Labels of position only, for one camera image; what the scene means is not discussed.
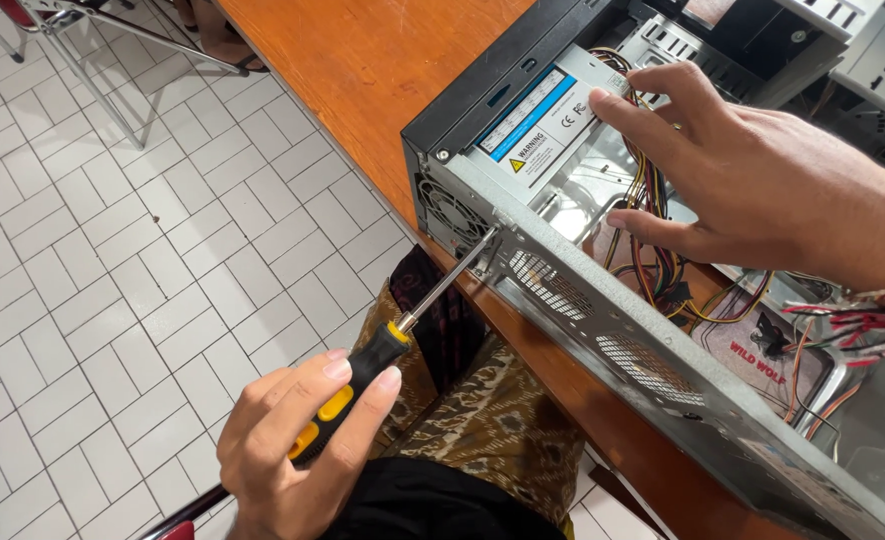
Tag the dark maroon patterned cloth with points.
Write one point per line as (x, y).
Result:
(442, 330)

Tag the black shirt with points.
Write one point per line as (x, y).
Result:
(427, 502)

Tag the person's left hand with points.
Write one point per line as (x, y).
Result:
(270, 450)

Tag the metal folding chair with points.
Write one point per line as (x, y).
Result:
(15, 9)

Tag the red chair with metal frame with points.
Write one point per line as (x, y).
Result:
(187, 511)

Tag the open grey computer case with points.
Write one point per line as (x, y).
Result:
(637, 330)

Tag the black sandal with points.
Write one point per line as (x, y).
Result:
(253, 66)

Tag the black optical drive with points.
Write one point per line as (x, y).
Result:
(750, 30)

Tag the grey computer power supply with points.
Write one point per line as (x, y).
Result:
(540, 127)

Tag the brown batik sarong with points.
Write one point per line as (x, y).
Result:
(487, 427)

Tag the grey printed pad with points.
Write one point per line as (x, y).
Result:
(750, 360)

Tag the person's right hand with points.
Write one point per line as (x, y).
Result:
(750, 195)

